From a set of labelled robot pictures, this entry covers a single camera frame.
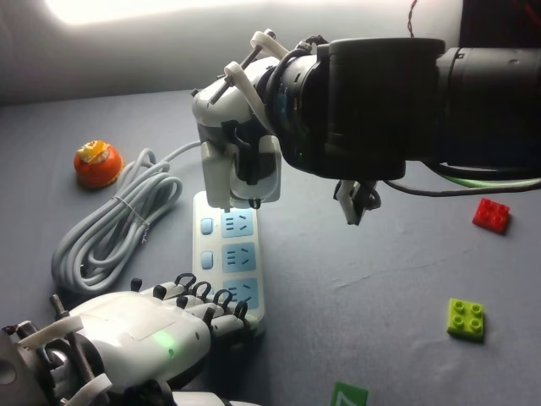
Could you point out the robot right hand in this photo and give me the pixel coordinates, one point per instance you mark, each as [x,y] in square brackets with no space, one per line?
[224,105]

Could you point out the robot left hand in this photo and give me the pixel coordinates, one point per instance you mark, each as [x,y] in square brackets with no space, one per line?
[139,338]

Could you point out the white square charger plug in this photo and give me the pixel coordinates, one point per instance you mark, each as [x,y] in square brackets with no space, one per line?
[272,190]

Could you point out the white power strip blue sockets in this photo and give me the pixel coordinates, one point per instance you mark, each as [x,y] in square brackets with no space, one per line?
[207,245]

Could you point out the orange toy cake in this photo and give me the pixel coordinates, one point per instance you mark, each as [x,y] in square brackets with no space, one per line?
[99,165]

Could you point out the green cube with numeral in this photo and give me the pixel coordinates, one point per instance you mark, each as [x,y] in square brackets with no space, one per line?
[348,395]

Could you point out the grey table cloth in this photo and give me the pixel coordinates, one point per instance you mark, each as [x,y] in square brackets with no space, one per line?
[359,296]

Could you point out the red toy brick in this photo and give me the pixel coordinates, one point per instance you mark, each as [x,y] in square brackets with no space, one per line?
[490,215]

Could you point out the lime green toy brick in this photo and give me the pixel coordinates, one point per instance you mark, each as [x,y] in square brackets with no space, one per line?
[465,321]

